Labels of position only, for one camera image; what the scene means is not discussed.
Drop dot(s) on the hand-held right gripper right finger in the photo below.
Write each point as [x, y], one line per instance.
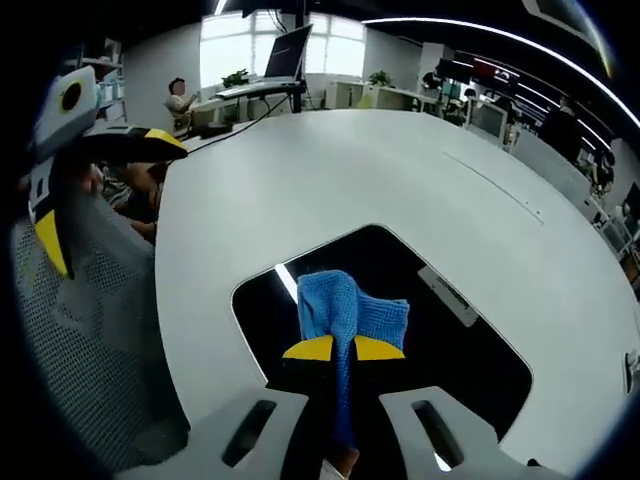
[450, 440]

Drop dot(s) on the white shelving unit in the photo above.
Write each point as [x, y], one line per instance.
[111, 80]

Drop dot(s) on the potted green plant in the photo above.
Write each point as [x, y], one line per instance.
[236, 79]
[381, 78]

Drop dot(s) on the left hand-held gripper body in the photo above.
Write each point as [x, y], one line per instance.
[65, 120]

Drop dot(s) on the black stand pole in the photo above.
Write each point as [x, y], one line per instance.
[298, 95]

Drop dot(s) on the bright window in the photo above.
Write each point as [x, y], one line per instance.
[240, 45]

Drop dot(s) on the blue cleaning cloth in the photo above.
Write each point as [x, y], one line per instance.
[340, 305]

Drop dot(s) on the curved ceiling light strip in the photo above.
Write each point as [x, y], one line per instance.
[500, 37]

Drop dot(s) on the wall display screen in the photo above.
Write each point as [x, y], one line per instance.
[495, 72]

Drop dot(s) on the person's right hand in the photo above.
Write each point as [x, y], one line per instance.
[342, 462]

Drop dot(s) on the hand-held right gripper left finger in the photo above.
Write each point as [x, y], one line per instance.
[210, 445]

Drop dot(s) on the white low cabinet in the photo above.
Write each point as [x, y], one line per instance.
[370, 96]

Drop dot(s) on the grey mesh office chair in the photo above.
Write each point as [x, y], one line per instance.
[90, 325]

